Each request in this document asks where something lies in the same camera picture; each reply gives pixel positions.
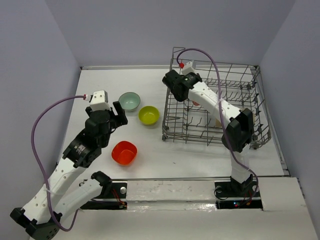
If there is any lime green bowl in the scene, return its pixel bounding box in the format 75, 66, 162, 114
138, 105, 160, 126

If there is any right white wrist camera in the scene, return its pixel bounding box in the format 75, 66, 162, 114
179, 61, 196, 75

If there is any grey wire dish rack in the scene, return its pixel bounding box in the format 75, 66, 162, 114
162, 47, 272, 150

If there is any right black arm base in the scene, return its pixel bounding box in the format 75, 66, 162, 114
213, 181, 263, 210

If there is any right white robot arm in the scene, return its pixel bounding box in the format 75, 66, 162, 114
162, 70, 254, 196

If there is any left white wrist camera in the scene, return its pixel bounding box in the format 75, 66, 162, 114
89, 90, 111, 112

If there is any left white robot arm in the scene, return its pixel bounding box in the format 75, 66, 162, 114
10, 106, 128, 240

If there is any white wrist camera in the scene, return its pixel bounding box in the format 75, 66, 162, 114
179, 61, 196, 75
89, 90, 111, 112

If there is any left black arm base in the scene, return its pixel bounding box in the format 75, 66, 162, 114
80, 181, 128, 210

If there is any orange square plastic bowl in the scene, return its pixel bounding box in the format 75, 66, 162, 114
111, 140, 138, 166

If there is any celadon green ceramic bowl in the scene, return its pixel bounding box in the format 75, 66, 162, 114
118, 92, 141, 112

